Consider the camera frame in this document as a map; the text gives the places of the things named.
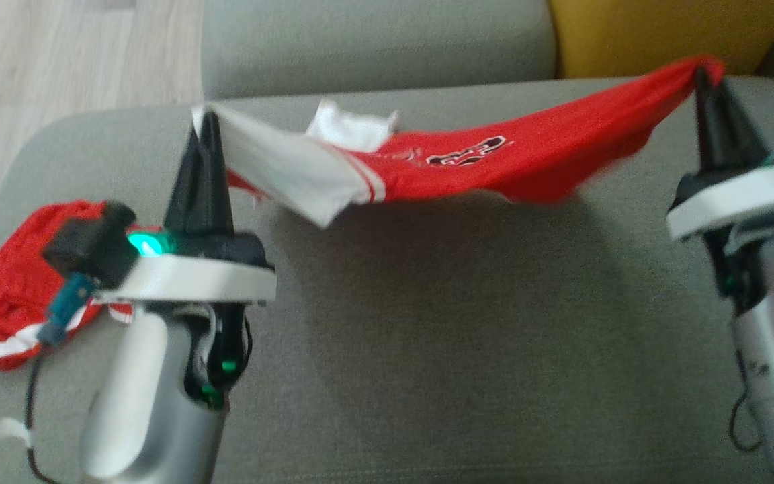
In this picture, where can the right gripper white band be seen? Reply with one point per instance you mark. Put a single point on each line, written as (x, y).
(729, 198)

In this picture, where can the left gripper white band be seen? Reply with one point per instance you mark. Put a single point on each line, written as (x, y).
(192, 275)

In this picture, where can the red shirt with white sleeves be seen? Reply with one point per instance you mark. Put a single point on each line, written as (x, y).
(528, 161)

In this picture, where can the red shorts with white stripes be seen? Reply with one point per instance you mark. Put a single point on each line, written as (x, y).
(4, 296)

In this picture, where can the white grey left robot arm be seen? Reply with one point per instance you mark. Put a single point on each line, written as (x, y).
(145, 403)

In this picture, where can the large yellow sofa back cushion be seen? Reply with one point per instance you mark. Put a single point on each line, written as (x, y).
(662, 33)

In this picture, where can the grey sofa seat cushion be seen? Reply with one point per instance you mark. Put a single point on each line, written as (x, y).
(373, 40)

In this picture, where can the large grey sofa chaise cushion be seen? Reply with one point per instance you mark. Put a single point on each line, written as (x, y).
(461, 336)

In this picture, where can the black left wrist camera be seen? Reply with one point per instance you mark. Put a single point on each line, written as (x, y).
(88, 245)

